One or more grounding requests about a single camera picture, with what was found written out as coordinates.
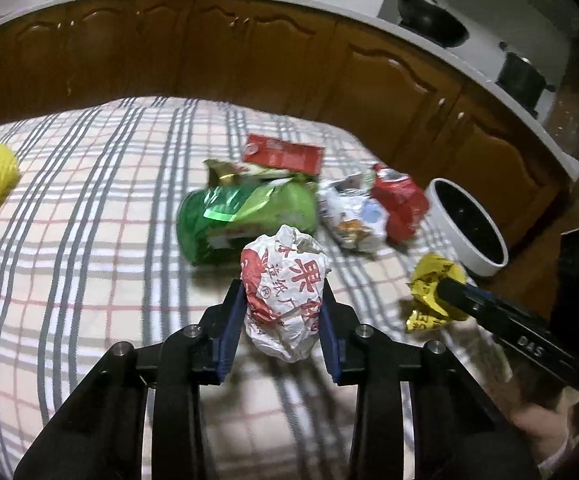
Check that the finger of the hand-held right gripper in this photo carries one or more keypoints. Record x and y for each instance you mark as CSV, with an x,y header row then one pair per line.
x,y
499,317

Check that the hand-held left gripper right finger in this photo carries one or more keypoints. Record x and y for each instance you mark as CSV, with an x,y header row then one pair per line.
x,y
329,340

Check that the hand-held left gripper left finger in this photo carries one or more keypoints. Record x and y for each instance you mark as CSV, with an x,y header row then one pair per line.
x,y
232,340

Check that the white red-print paper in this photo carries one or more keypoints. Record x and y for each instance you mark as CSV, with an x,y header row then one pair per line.
x,y
279,280

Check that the yellow wrapper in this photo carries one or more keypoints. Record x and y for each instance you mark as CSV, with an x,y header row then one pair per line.
x,y
427,280

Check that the white-rimmed black waste bin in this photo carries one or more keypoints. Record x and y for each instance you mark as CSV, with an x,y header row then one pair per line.
x,y
462,220

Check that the green snack bag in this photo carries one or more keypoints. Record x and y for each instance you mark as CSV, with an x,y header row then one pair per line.
x,y
249,210

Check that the white colourful wrapper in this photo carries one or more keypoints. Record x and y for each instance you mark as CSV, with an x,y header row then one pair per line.
x,y
354,210

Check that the red packet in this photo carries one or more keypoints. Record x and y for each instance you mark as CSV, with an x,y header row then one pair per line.
x,y
289,155
402,200

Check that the person's right forearm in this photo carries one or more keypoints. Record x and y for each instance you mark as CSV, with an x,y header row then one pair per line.
x,y
539,435

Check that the plaid tablecloth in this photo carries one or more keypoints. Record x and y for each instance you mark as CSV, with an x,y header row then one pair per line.
x,y
94,260

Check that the black cooking pot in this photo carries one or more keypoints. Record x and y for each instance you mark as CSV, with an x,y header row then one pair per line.
x,y
519,77

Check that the white kitchen countertop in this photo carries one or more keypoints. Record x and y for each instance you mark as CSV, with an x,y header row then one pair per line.
x,y
479,60

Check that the brown wooden base cabinets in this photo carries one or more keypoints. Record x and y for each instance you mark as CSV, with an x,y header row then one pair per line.
x,y
269,60

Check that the black wok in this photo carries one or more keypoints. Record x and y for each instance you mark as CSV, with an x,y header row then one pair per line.
x,y
434,22

